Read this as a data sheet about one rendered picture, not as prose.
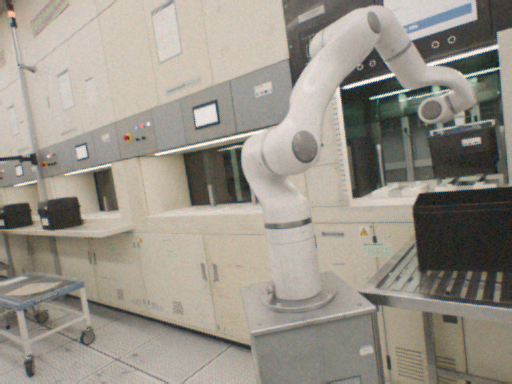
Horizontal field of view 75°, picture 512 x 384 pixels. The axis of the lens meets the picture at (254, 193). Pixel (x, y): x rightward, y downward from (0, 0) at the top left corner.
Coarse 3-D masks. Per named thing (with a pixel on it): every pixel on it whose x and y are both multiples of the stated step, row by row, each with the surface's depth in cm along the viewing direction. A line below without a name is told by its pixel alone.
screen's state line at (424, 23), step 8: (456, 8) 113; (464, 8) 111; (432, 16) 117; (440, 16) 116; (448, 16) 114; (456, 16) 113; (408, 24) 122; (416, 24) 120; (424, 24) 119; (432, 24) 118; (408, 32) 122
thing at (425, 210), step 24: (432, 192) 110; (456, 192) 107; (480, 192) 104; (504, 192) 101; (432, 216) 87; (456, 216) 84; (480, 216) 82; (504, 216) 80; (432, 240) 88; (456, 240) 85; (480, 240) 83; (504, 240) 80; (432, 264) 89; (456, 264) 86; (480, 264) 83; (504, 264) 81
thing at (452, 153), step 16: (448, 128) 144; (480, 128) 129; (432, 144) 141; (448, 144) 137; (464, 144) 134; (480, 144) 130; (496, 144) 140; (432, 160) 142; (448, 160) 138; (464, 160) 135; (480, 160) 131; (496, 160) 136; (448, 176) 140
